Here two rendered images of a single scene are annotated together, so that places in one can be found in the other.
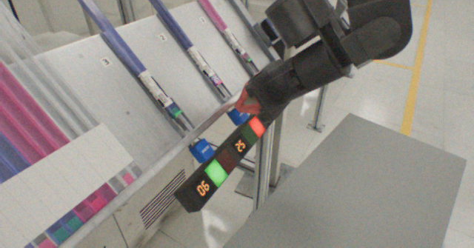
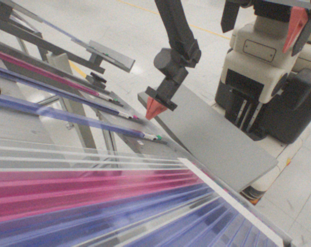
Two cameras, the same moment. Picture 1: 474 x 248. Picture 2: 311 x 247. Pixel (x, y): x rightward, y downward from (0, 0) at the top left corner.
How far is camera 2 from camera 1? 0.53 m
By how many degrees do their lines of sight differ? 54
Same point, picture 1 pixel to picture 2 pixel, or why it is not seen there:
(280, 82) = (172, 91)
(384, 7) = (194, 46)
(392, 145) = not seen: hidden behind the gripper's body
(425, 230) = (202, 104)
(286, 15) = (173, 64)
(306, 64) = (180, 77)
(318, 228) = (196, 128)
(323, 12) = (178, 56)
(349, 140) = not seen: hidden behind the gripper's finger
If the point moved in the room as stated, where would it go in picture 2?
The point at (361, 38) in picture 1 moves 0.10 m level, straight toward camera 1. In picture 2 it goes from (196, 58) to (225, 70)
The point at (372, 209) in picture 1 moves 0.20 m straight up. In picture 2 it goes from (191, 111) to (199, 70)
